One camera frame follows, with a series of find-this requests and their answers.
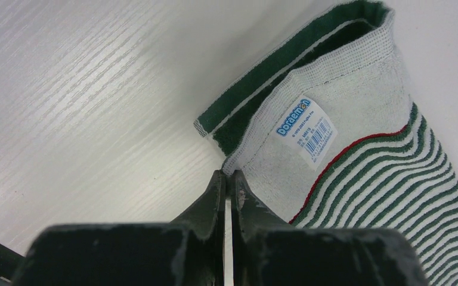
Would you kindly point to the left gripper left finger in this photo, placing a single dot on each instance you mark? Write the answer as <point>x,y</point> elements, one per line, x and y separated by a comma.
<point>205,220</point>

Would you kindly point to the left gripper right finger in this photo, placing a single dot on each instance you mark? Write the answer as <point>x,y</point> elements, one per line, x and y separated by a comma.
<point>252,220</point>

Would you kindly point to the green white striped towel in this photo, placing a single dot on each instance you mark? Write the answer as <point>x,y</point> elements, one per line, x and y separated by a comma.
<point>327,135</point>

